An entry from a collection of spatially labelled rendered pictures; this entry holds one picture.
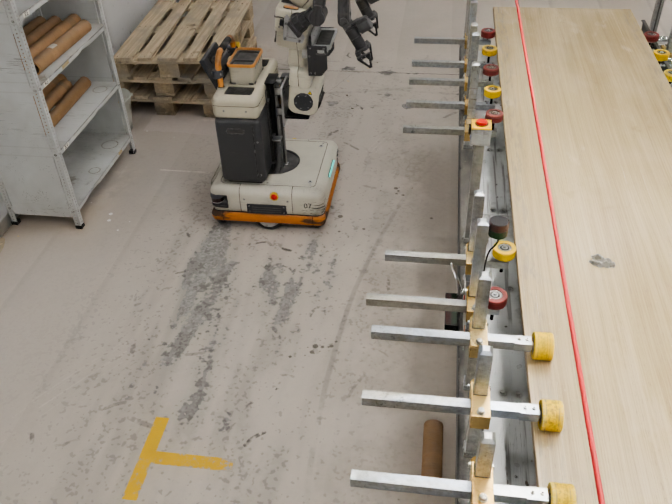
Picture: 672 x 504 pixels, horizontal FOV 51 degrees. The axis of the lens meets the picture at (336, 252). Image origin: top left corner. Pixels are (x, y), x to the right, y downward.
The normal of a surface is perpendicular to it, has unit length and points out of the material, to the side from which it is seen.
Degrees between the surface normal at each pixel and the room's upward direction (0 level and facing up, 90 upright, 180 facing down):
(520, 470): 0
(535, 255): 0
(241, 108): 90
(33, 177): 90
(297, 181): 0
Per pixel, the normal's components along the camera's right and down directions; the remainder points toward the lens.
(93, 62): -0.14, 0.62
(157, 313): -0.03, -0.78
